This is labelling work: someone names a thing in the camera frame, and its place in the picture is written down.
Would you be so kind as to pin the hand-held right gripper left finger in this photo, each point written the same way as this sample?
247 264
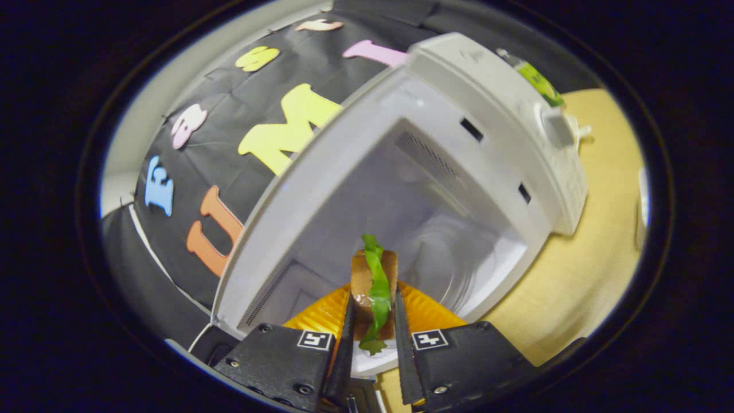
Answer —
347 344

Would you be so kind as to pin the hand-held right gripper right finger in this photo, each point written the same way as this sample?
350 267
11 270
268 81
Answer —
401 355

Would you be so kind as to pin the lettuce sandwich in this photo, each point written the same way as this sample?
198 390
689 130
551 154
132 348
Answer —
373 275

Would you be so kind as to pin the white microwave oven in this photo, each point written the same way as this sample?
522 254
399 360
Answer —
487 103

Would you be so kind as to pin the glass turntable plate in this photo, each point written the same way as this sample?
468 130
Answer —
459 264

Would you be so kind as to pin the green drink bottle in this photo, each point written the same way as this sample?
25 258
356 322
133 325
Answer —
539 80

